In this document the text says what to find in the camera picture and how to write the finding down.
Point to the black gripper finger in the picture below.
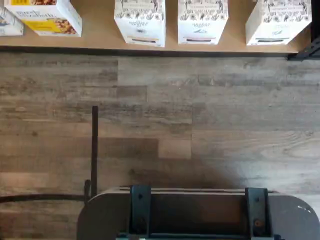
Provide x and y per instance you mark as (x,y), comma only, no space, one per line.
(258,212)
(141,212)

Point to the white box yellow strip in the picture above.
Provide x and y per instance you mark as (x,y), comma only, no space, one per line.
(140,25)

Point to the low tan shelf board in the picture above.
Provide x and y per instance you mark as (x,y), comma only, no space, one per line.
(100,41)

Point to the white box dark strip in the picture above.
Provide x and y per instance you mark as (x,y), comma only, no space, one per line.
(275,25)

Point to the white box pink strip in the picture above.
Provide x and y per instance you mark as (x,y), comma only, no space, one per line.
(202,25)

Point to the white yellow granola box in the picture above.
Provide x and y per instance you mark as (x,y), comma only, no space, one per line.
(50,15)

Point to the blue white oatmeal box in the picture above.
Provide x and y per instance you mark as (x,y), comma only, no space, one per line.
(10,25)

